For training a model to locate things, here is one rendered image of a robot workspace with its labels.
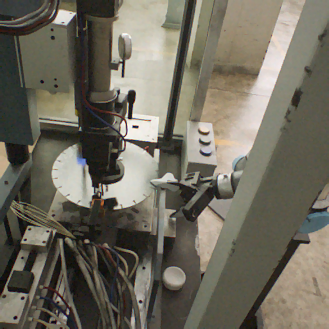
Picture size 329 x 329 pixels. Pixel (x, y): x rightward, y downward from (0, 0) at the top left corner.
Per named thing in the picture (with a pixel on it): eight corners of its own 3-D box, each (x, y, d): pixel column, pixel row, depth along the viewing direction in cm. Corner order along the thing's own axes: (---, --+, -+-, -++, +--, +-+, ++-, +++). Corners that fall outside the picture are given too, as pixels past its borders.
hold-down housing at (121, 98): (107, 146, 96) (110, 81, 83) (124, 150, 95) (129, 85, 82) (101, 158, 92) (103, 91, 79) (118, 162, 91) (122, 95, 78)
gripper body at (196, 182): (191, 192, 112) (226, 186, 107) (185, 210, 105) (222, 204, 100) (182, 173, 108) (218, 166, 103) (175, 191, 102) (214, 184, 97)
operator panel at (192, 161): (180, 148, 155) (186, 119, 145) (204, 150, 156) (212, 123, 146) (181, 191, 133) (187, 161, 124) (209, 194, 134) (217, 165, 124)
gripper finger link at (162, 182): (154, 172, 109) (182, 182, 108) (149, 184, 104) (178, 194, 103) (156, 165, 107) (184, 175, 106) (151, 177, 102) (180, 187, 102)
